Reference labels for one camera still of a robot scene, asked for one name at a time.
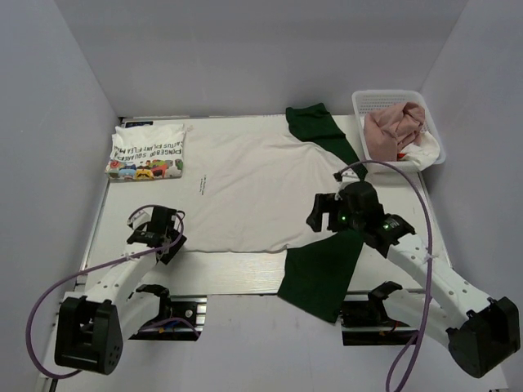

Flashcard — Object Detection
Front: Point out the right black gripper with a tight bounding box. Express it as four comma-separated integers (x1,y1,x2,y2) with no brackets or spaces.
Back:
306,194,364,234

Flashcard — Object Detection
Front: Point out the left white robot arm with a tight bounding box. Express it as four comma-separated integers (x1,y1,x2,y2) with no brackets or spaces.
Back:
54,206,186,375

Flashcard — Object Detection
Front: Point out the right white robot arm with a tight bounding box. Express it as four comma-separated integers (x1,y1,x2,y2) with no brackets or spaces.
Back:
306,181,521,378

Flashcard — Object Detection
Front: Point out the pink t-shirt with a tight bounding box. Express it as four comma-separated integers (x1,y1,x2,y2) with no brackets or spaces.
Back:
364,101,426,162

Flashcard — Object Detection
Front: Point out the white t-shirt red print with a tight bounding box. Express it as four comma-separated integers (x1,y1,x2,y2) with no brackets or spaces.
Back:
397,131,441,171

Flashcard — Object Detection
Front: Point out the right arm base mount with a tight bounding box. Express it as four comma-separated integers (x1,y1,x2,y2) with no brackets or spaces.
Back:
339,281,417,346

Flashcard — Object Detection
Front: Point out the white and green t-shirt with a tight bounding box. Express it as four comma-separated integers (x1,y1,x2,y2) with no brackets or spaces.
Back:
180,104,363,323

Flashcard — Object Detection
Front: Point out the folded white printed t-shirt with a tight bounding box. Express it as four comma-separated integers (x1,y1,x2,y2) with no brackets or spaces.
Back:
105,124,186,181

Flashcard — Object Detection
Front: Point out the white plastic basket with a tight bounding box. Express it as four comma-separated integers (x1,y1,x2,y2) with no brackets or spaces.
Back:
352,90,446,172

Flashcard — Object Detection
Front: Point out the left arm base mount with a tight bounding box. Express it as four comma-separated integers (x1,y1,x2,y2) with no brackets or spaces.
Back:
122,284,208,341

